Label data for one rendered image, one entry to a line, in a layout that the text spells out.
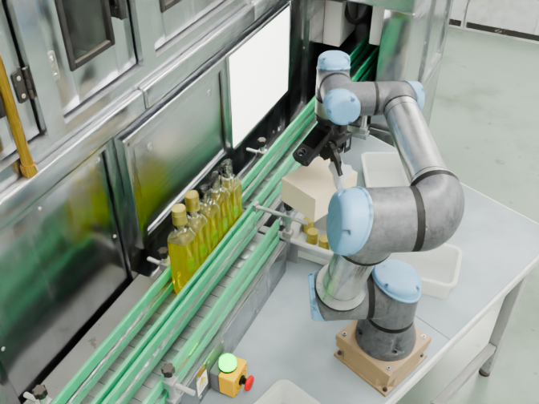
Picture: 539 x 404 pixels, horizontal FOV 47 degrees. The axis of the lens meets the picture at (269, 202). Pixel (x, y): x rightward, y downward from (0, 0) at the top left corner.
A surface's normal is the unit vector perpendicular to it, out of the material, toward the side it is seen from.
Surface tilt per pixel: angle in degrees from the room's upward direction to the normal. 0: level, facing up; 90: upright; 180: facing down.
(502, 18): 90
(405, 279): 8
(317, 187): 0
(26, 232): 90
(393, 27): 90
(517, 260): 0
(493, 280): 0
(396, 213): 39
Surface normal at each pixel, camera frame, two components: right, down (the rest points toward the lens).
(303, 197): -0.72, 0.44
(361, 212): 0.01, -0.23
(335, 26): -0.44, 0.58
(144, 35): 0.90, 0.29
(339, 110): 0.07, 0.64
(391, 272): 0.15, -0.77
